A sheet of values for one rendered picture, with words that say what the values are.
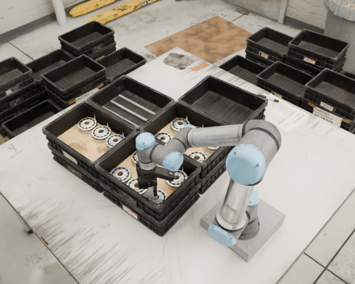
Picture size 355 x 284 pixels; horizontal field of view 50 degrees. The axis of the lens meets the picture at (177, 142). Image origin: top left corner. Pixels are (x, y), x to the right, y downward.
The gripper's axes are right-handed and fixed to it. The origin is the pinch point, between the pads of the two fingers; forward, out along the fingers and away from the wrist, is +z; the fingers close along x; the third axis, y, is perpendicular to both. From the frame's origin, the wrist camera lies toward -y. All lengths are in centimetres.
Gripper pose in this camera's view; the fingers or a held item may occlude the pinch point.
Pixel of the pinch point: (156, 193)
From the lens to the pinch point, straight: 174.4
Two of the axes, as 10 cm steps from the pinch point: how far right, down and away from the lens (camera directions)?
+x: 1.0, 7.0, -7.1
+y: -9.9, 0.9, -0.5
